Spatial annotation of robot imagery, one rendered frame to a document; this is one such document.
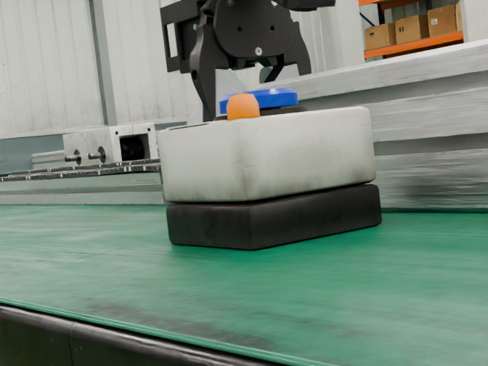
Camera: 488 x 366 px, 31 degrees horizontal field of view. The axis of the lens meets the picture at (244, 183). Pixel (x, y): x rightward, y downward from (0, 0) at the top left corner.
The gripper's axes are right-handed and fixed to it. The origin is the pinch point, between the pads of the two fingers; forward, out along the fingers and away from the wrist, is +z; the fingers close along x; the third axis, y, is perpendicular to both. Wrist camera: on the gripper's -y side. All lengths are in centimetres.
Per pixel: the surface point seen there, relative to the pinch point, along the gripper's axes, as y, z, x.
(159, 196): 13.8, 1.6, 2.0
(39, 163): 396, -1, -131
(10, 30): 1110, -179, -384
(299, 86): -11.9, -5.5, 5.0
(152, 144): 86, -3, -36
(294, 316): -35.8, 2.3, 24.5
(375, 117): -18.5, -3.1, 5.0
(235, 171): -22.1, -1.3, 17.0
